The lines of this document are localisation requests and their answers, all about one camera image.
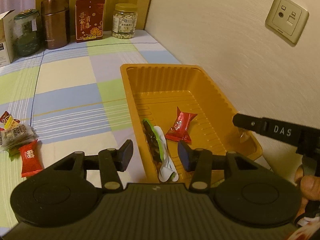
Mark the orange plastic tray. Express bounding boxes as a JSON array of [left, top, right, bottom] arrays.
[[120, 63, 263, 184]]

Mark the green white snack packet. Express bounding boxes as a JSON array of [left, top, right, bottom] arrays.
[[142, 118, 179, 183]]

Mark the brown yellow candy packet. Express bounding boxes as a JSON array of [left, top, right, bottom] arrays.
[[0, 111, 20, 131]]

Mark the green brown cake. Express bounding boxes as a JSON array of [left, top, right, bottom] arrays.
[[8, 147, 20, 161]]

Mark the clear jar of nuts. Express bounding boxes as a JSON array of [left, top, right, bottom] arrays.
[[112, 3, 138, 39]]

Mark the checkered tablecloth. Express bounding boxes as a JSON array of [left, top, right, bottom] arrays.
[[0, 29, 182, 235]]

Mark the red festive pouch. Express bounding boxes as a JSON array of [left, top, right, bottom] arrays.
[[75, 0, 105, 43]]

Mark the square red candy packet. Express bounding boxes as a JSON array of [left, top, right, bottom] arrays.
[[18, 140, 43, 178]]

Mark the right hand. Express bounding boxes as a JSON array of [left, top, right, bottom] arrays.
[[294, 165, 319, 217]]

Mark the wall socket plate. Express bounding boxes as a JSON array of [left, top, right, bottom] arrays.
[[265, 0, 310, 46]]

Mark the grey clear snack packet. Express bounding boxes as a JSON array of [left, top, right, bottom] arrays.
[[1, 124, 37, 151]]

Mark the brown metal thermos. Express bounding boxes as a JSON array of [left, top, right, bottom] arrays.
[[41, 0, 71, 50]]

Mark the long red snack packet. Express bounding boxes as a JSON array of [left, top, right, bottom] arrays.
[[165, 107, 197, 144]]

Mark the green glass jar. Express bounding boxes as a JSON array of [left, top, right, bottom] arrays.
[[14, 9, 42, 57]]

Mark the white product box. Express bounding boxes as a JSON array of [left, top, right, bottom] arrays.
[[0, 10, 16, 67]]

